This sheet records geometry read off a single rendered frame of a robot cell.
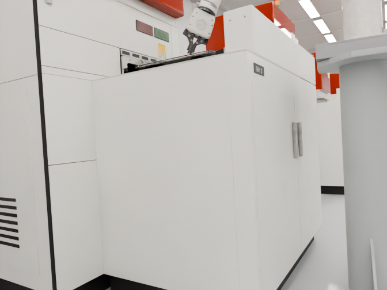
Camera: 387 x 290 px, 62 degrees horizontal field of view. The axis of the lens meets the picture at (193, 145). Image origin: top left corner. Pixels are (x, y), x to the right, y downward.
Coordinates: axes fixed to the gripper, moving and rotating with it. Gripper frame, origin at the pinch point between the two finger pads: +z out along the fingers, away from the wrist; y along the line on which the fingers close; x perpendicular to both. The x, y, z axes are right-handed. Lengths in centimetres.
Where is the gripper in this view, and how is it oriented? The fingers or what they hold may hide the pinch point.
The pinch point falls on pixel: (191, 48)
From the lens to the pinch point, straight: 133.3
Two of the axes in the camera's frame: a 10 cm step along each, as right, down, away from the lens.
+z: -3.5, 9.3, -0.7
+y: 9.1, 3.6, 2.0
